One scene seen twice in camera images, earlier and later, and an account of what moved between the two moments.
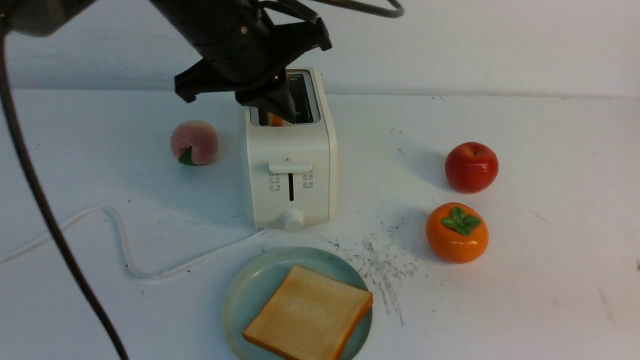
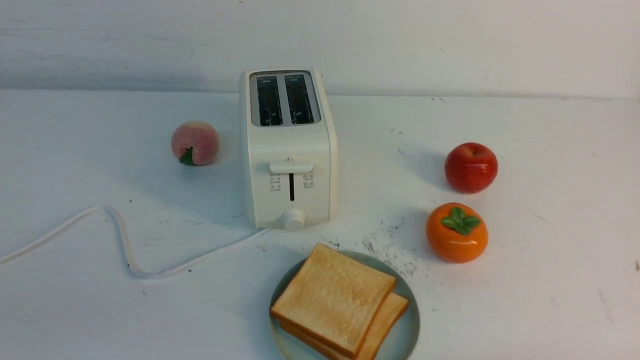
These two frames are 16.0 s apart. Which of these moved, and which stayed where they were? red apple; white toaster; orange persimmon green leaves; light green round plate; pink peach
Moved: light green round plate
Stayed: pink peach; orange persimmon green leaves; white toaster; red apple
